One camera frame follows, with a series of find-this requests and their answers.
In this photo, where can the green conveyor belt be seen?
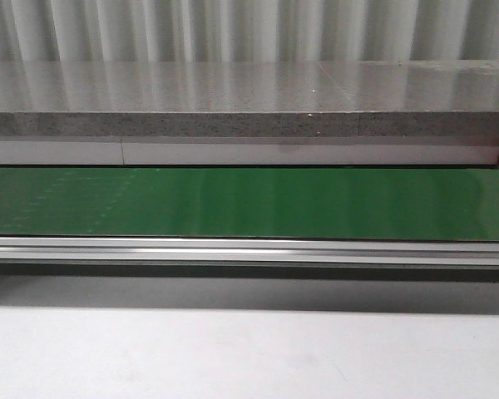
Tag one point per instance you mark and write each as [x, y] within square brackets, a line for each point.
[300, 203]

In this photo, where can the grey granite counter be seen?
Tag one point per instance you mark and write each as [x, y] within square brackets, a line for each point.
[244, 113]

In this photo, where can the aluminium conveyor frame rail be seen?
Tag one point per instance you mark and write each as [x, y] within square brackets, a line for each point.
[260, 251]

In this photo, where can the white pleated curtain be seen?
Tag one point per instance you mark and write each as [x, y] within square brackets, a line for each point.
[248, 31]

